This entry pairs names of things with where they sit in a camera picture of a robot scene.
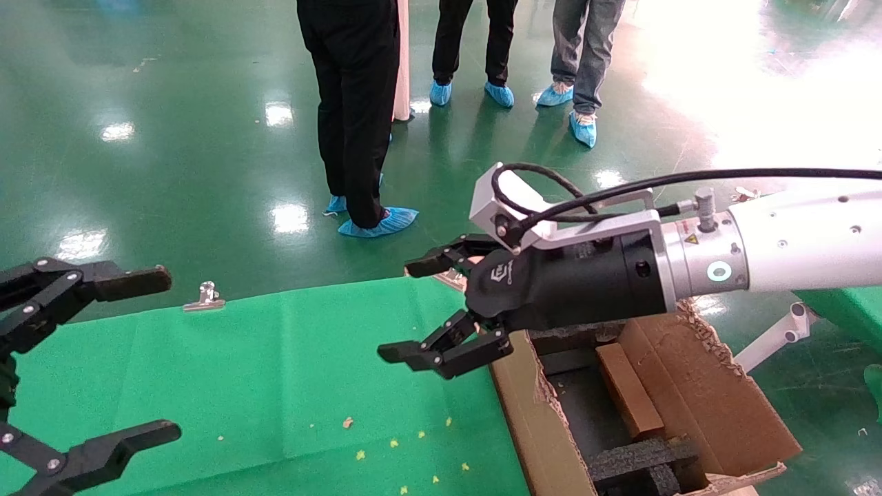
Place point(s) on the large open brown carton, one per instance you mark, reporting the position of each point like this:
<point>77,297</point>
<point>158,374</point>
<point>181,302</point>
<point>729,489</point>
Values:
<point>716,399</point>

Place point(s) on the small brown cardboard box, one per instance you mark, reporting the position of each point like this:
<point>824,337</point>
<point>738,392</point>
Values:
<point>630,393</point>

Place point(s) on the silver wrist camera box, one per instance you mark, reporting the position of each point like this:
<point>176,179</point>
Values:
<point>493,200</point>

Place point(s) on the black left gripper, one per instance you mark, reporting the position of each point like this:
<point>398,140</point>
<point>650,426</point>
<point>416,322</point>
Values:
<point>7,386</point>

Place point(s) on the green rounded object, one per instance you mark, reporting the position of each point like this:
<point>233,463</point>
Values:
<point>875,389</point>

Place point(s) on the white metal tube strut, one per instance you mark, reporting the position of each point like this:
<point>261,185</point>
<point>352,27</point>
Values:
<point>765,348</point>

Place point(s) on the person in black trousers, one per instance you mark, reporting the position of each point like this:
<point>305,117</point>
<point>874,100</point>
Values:
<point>451,34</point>
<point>355,103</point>

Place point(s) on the silver binder clip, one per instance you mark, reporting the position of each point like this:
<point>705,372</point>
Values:
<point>205,300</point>
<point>453,280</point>
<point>745,195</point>

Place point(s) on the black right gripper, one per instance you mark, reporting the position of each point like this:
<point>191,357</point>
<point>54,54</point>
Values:
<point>572,286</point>

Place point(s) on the person in grey jeans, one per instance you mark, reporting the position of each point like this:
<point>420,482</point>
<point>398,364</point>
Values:
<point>592,48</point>

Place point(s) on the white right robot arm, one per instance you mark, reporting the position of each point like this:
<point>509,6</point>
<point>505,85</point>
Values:
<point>799,241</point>

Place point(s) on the blue shoe cover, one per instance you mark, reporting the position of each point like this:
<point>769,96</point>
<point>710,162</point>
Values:
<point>335,204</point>
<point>386,222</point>
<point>584,129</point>
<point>555,95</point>
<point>499,95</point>
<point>441,93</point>

